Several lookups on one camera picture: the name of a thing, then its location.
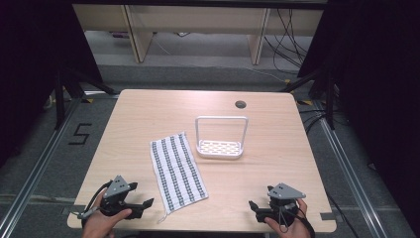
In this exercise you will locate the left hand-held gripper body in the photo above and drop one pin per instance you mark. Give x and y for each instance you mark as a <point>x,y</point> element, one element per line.
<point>115,190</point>

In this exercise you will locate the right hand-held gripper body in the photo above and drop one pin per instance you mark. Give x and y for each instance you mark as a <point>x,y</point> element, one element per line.
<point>284,192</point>

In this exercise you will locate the striped white grey cloth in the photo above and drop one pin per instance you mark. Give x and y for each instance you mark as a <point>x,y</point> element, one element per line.
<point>178,172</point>

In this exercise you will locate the person's left hand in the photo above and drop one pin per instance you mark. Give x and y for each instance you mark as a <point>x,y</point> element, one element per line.
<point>99,224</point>

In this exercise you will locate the person's right hand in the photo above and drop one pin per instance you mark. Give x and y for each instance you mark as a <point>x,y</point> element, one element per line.
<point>297,229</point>

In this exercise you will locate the black metal stand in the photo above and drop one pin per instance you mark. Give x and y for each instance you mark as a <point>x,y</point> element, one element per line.
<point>60,99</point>
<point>330,99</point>

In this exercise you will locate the black curtain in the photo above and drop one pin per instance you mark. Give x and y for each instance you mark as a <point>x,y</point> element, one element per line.
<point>379,82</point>
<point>29,66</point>

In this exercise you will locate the beige wooden desk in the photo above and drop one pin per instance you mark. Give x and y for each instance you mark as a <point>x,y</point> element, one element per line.
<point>142,23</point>

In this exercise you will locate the aluminium floor rail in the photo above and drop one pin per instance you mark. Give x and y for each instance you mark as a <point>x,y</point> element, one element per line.
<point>350,178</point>
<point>36,172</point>

